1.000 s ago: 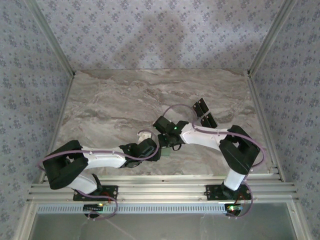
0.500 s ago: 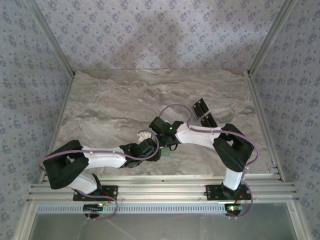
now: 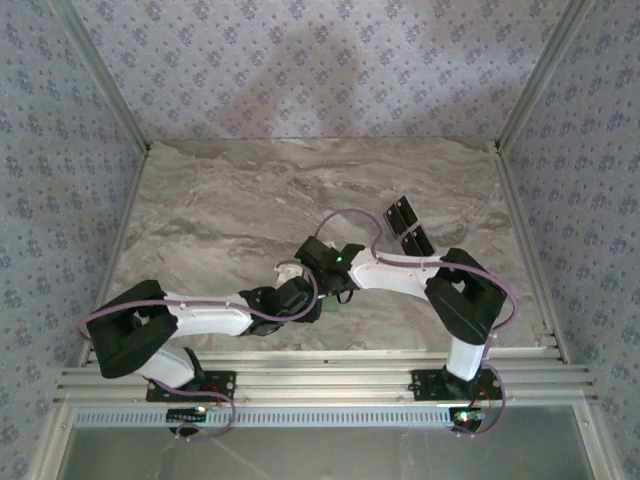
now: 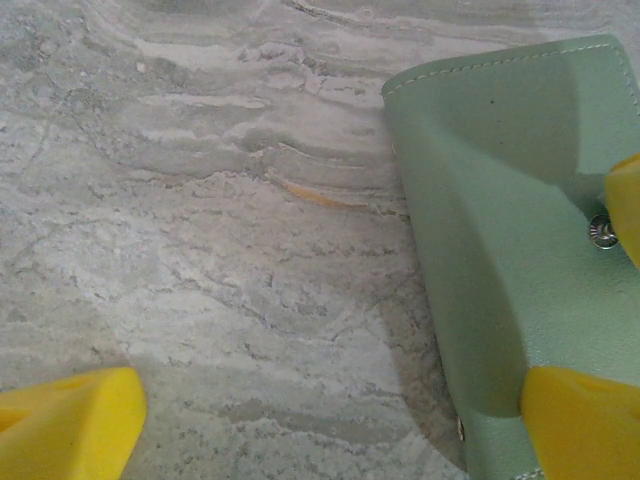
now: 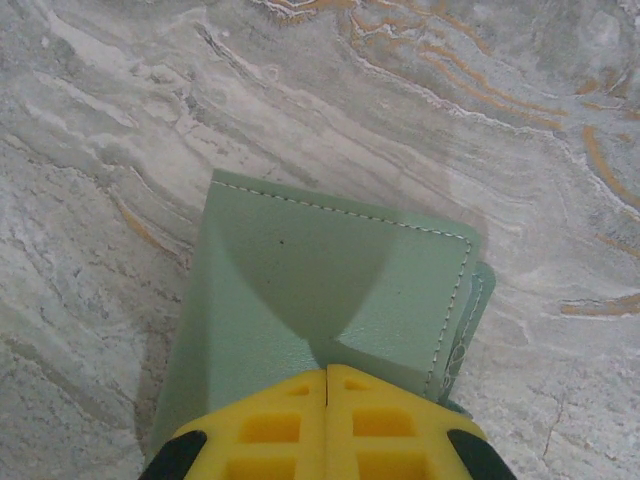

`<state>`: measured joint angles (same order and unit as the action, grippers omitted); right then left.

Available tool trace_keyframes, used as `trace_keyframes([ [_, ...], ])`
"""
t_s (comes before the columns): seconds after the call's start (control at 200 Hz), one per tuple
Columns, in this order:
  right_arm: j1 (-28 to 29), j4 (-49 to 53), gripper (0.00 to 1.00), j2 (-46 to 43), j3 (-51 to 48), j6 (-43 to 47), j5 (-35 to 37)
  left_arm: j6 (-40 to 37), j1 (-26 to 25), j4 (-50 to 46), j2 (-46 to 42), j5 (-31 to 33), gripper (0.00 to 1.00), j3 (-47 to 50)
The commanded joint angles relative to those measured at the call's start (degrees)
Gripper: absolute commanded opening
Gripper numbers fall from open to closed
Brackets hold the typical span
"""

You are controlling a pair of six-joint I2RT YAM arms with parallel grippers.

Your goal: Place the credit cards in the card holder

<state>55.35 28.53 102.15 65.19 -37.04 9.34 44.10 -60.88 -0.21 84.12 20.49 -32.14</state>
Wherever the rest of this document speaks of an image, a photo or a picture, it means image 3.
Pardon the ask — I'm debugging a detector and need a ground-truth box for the black credit card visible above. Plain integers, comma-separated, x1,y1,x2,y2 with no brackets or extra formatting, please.
381,205,406,237
393,196,421,229
399,230,425,256
412,224,437,255

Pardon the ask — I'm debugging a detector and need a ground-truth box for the aluminium frame leg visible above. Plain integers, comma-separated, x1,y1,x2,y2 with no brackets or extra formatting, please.
574,402,621,480
27,399,76,480

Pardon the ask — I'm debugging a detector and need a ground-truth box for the aluminium mounting rail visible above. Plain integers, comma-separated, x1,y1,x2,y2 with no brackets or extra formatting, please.
53,348,600,406

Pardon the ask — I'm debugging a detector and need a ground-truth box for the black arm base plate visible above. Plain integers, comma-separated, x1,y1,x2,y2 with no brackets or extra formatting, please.
410,368,504,402
145,368,238,404

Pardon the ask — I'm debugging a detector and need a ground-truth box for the aluminium table side rail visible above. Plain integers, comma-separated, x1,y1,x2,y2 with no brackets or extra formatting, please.
492,144,571,366
74,147,153,369

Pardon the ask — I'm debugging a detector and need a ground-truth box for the aluminium frame corner post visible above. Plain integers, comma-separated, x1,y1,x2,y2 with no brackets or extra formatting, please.
47,0,153,154
492,0,600,154

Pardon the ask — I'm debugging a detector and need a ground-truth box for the small circuit board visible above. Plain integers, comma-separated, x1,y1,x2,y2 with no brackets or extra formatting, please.
448,406,487,432
166,406,209,425

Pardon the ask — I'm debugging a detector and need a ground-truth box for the grey slotted cable duct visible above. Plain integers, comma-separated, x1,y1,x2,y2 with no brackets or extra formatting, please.
73,405,482,430

